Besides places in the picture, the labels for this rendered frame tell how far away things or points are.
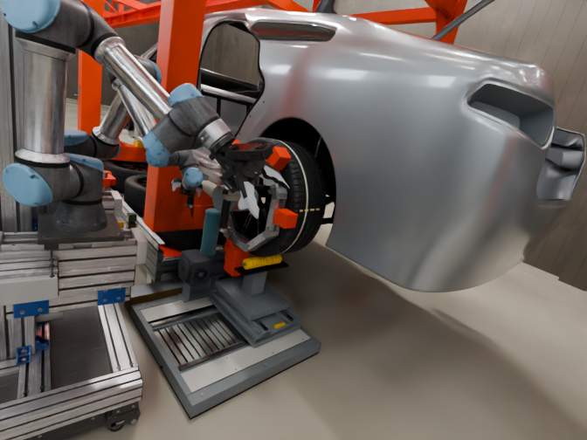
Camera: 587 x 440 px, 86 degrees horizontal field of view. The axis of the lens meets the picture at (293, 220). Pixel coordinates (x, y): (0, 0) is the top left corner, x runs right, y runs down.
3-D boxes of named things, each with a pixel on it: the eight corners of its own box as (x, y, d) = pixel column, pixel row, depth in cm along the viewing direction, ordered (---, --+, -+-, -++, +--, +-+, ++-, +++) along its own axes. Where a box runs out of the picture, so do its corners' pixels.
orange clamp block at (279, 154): (281, 170, 156) (292, 158, 150) (269, 169, 150) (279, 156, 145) (276, 160, 159) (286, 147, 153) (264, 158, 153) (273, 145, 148)
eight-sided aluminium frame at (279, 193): (272, 264, 163) (295, 160, 147) (262, 265, 158) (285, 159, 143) (219, 225, 199) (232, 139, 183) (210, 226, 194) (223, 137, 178)
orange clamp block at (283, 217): (283, 221, 157) (295, 228, 151) (271, 222, 152) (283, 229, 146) (286, 208, 155) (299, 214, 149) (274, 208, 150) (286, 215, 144)
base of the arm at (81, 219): (52, 233, 95) (52, 202, 92) (51, 216, 106) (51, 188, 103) (110, 231, 104) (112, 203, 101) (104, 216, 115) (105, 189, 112)
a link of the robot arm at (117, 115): (71, 147, 145) (124, 44, 124) (100, 147, 159) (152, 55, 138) (87, 166, 144) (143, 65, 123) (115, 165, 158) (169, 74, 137)
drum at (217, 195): (257, 214, 170) (261, 189, 166) (223, 216, 156) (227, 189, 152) (242, 205, 180) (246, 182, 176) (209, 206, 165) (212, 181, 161)
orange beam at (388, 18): (444, 22, 331) (448, 9, 328) (440, 17, 324) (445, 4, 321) (322, 29, 448) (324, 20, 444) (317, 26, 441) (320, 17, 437)
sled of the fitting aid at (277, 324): (300, 330, 197) (303, 316, 194) (252, 349, 172) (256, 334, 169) (253, 290, 230) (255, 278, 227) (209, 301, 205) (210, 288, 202)
